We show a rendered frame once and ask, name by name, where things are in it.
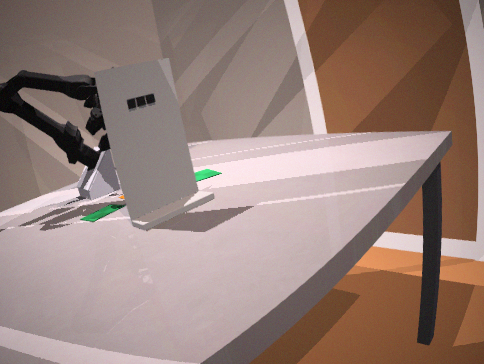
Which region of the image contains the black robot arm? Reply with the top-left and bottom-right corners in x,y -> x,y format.
0,70 -> 104,171

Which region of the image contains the grey panel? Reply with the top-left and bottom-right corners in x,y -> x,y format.
94,58 -> 215,230

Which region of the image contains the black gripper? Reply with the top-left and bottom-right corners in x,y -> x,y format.
98,105 -> 110,152

